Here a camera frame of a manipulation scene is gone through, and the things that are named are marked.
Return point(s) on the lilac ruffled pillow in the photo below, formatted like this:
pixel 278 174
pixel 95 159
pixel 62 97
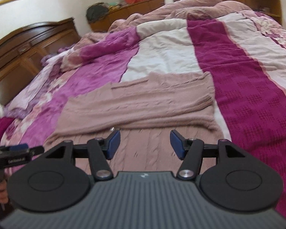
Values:
pixel 24 102

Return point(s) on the dark bag on cabinet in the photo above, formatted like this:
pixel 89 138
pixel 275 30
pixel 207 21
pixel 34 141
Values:
pixel 96 12

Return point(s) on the person's left hand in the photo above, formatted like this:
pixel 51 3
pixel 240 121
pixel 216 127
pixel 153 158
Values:
pixel 4 199

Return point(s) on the pink knit cardigan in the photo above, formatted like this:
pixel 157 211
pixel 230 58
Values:
pixel 145 111

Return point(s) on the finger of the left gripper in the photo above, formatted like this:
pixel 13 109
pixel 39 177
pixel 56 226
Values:
pixel 14 147
pixel 35 151

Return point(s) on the wooden side cabinet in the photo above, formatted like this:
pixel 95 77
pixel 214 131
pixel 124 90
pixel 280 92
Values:
pixel 271 8

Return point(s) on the magenta patchwork quilt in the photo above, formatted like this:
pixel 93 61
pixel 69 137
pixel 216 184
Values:
pixel 245 52

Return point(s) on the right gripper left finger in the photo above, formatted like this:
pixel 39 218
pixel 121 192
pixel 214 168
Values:
pixel 100 150

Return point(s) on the dusty pink blanket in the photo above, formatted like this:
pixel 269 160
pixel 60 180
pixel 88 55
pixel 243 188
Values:
pixel 182 9

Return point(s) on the dark wooden headboard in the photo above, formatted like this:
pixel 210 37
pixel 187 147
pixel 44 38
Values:
pixel 21 52

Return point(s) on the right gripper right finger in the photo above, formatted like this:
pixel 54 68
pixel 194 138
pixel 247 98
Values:
pixel 190 152

